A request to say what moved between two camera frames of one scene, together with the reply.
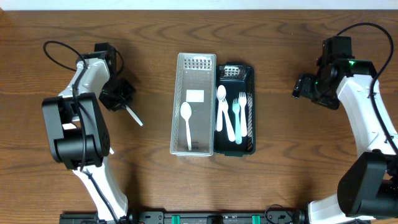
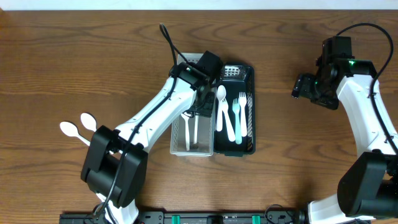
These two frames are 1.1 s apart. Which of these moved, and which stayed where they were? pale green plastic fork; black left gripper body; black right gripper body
Moved: black left gripper body
Stayed: pale green plastic fork; black right gripper body
